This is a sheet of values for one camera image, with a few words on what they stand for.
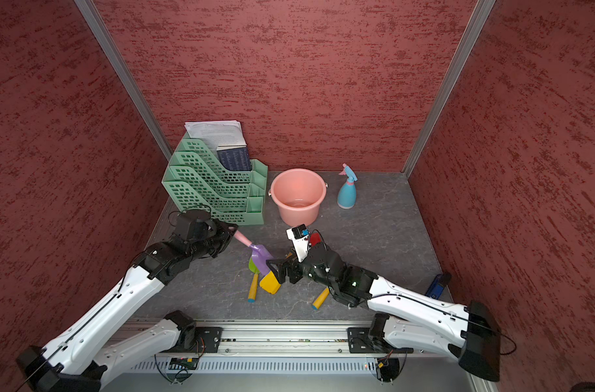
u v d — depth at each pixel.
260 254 0.72
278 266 0.60
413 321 0.46
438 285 0.82
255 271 0.88
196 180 0.90
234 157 1.08
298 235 0.60
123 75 0.85
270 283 0.83
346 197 1.01
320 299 0.81
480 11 0.71
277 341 0.76
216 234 0.60
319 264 0.51
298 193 0.98
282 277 0.61
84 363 0.40
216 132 1.00
